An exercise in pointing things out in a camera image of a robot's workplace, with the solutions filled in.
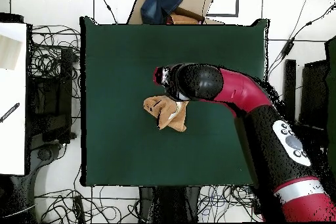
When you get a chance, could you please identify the orange cloth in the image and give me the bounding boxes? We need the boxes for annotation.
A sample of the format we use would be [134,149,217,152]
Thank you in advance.
[169,13,201,25]

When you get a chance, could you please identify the peach terry towel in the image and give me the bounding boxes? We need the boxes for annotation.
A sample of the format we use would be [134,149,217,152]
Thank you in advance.
[142,95,190,132]

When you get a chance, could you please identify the black equipment stand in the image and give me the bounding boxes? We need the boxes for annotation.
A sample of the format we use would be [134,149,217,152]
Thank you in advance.
[27,47,78,145]

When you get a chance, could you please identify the office chair base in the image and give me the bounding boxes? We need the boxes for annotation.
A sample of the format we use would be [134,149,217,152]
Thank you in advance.
[7,141,70,223]

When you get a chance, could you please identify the black cable with adapter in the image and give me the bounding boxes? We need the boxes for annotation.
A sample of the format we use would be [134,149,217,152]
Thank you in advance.
[266,3,336,83]

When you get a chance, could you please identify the black striped tool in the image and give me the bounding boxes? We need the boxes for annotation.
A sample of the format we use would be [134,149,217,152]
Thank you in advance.
[0,102,21,124]

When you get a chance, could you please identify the beige block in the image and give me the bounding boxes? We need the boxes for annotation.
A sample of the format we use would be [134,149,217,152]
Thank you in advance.
[0,34,23,71]

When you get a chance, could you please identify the black upright post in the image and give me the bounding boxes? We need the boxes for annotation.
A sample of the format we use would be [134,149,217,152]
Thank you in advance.
[284,58,297,122]

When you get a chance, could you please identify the white table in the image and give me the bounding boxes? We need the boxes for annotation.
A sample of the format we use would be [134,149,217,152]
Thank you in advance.
[0,22,28,176]

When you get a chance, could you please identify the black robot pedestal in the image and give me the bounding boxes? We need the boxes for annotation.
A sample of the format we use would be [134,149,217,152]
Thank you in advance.
[138,185,201,223]

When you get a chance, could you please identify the black panel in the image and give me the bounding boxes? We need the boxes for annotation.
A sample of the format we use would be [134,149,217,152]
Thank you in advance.
[298,59,330,130]

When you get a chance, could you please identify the black power strip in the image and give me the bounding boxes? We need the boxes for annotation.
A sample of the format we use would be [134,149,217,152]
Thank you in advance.
[73,194,86,224]

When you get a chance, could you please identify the dark green table cloth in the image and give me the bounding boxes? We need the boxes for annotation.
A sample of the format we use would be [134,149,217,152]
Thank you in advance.
[79,16,270,188]

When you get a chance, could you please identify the blue jeans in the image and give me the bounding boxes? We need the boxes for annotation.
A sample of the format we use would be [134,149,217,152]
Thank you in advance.
[140,0,184,25]

